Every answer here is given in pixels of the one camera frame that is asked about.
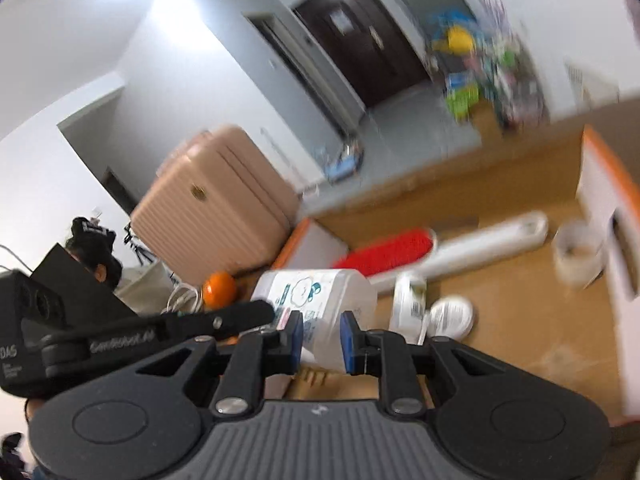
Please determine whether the green packet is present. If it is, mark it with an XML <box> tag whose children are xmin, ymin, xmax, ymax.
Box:
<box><xmin>446</xmin><ymin>77</ymin><xmax>482</xmax><ymax>121</ymax></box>

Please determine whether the white round cup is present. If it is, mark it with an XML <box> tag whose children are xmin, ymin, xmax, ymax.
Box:
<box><xmin>552</xmin><ymin>220</ymin><xmax>606</xmax><ymax>288</ymax></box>

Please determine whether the white cable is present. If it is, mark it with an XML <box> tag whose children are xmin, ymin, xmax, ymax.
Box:
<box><xmin>165</xmin><ymin>282</ymin><xmax>203</xmax><ymax>313</ymax></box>

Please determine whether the red and white lint brush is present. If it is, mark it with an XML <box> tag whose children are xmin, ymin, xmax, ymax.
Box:
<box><xmin>332</xmin><ymin>210</ymin><xmax>550</xmax><ymax>293</ymax></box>

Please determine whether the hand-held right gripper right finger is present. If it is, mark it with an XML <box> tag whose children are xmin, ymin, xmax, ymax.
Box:
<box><xmin>339</xmin><ymin>310</ymin><xmax>506</xmax><ymax>418</ymax></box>

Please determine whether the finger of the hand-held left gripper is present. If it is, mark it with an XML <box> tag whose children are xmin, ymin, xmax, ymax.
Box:
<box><xmin>160</xmin><ymin>300</ymin><xmax>276</xmax><ymax>345</ymax></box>

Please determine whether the pink hard-shell suitcase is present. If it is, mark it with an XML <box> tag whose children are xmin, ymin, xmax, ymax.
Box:
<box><xmin>131</xmin><ymin>125</ymin><xmax>303</xmax><ymax>286</ymax></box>

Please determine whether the yellow and blue plastic item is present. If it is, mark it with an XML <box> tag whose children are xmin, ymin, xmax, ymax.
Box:
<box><xmin>432</xmin><ymin>7</ymin><xmax>481</xmax><ymax>56</ymax></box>

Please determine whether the white labelled jar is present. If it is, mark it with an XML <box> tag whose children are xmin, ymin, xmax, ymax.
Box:
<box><xmin>390</xmin><ymin>272</ymin><xmax>428</xmax><ymax>346</ymax></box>

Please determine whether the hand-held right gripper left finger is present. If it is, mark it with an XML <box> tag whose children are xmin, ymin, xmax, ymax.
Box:
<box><xmin>132</xmin><ymin>310</ymin><xmax>306</xmax><ymax>418</ymax></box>

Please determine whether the large white plastic bottle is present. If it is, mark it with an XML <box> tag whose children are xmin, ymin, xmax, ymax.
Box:
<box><xmin>250</xmin><ymin>268</ymin><xmax>379</xmax><ymax>375</ymax></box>

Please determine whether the dark brown entrance door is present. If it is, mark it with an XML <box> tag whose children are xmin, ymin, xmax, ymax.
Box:
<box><xmin>291</xmin><ymin>0</ymin><xmax>431</xmax><ymax>108</ymax></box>

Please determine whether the black tripod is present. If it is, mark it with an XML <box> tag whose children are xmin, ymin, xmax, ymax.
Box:
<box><xmin>122</xmin><ymin>222</ymin><xmax>156</xmax><ymax>267</ymax></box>

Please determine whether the orange fruit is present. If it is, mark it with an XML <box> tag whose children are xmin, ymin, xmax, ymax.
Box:
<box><xmin>202</xmin><ymin>271</ymin><xmax>237</xmax><ymax>309</ymax></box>

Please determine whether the orange cardboard box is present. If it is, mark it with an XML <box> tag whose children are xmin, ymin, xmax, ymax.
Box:
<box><xmin>265</xmin><ymin>125</ymin><xmax>640</xmax><ymax>426</ymax></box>

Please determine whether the grey side door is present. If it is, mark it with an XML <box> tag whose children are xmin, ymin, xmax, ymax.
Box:
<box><xmin>243</xmin><ymin>10</ymin><xmax>368</xmax><ymax>133</ymax></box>

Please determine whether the small white round jar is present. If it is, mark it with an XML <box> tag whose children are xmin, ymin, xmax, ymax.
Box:
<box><xmin>427</xmin><ymin>296</ymin><xmax>476</xmax><ymax>341</ymax></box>

